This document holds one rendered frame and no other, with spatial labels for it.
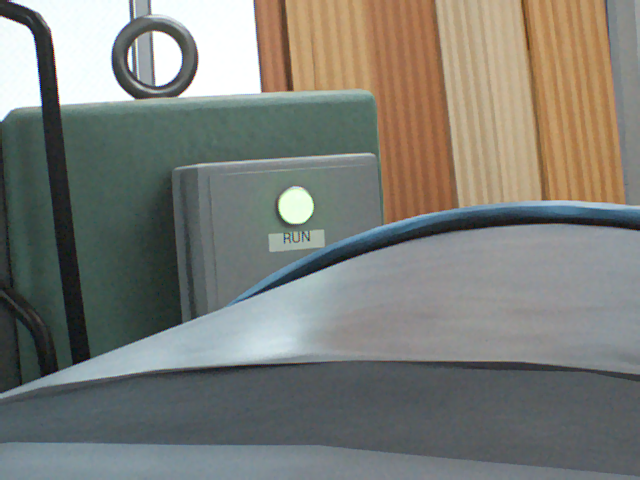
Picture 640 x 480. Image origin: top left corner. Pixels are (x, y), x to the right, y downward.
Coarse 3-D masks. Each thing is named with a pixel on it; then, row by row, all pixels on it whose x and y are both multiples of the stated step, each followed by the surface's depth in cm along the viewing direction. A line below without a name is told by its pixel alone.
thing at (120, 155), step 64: (0, 128) 61; (64, 128) 59; (128, 128) 60; (192, 128) 61; (256, 128) 63; (320, 128) 64; (128, 192) 60; (128, 256) 60; (64, 320) 59; (128, 320) 60
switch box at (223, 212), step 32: (256, 160) 57; (288, 160) 57; (320, 160) 58; (352, 160) 58; (192, 192) 56; (224, 192) 56; (256, 192) 56; (320, 192) 57; (352, 192) 58; (192, 224) 57; (224, 224) 56; (256, 224) 56; (320, 224) 57; (352, 224) 58; (192, 256) 57; (224, 256) 56; (256, 256) 56; (288, 256) 57; (192, 288) 58; (224, 288) 56
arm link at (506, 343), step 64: (320, 256) 11; (384, 256) 9; (448, 256) 7; (512, 256) 7; (576, 256) 7; (192, 320) 7; (256, 320) 5; (320, 320) 5; (384, 320) 4; (448, 320) 4; (512, 320) 4; (576, 320) 4; (64, 384) 4; (128, 384) 4; (192, 384) 3; (256, 384) 3; (320, 384) 3; (384, 384) 3; (448, 384) 3; (512, 384) 3; (576, 384) 3; (384, 448) 2; (448, 448) 2; (512, 448) 2; (576, 448) 2
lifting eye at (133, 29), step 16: (144, 16) 71; (160, 16) 71; (128, 32) 70; (144, 32) 71; (160, 32) 72; (176, 32) 71; (112, 48) 70; (128, 48) 71; (192, 48) 72; (112, 64) 70; (128, 64) 71; (192, 64) 72; (128, 80) 70; (176, 80) 72; (192, 80) 72; (144, 96) 71; (160, 96) 71; (176, 96) 72
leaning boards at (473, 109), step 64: (256, 0) 209; (320, 0) 212; (384, 0) 222; (448, 0) 227; (512, 0) 237; (576, 0) 242; (320, 64) 211; (384, 64) 221; (448, 64) 226; (512, 64) 237; (576, 64) 241; (384, 128) 220; (448, 128) 226; (512, 128) 236; (576, 128) 239; (384, 192) 218; (448, 192) 227; (512, 192) 235; (576, 192) 238
